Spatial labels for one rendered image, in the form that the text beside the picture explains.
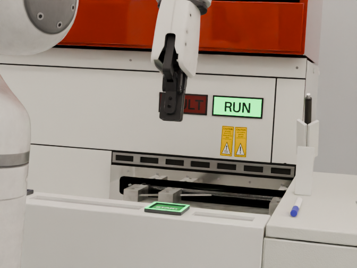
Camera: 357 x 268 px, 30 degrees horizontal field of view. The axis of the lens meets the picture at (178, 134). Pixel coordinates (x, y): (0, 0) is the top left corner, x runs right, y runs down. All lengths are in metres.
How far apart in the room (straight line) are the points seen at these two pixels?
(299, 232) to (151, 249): 0.21
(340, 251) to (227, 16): 0.73
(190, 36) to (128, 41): 0.60
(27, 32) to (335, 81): 2.42
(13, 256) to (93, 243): 0.25
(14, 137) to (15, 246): 0.12
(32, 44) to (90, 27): 0.91
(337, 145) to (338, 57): 0.39
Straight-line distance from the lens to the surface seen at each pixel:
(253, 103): 1.54
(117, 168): 1.62
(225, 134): 1.56
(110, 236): 0.99
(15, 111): 0.74
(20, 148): 0.74
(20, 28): 0.68
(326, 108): 3.02
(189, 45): 0.97
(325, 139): 3.02
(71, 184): 1.68
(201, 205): 1.49
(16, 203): 0.75
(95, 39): 1.59
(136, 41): 1.56
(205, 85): 1.56
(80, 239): 1.01
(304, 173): 1.19
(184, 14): 0.96
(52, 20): 0.69
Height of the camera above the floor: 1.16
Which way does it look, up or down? 5 degrees down
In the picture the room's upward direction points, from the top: 3 degrees clockwise
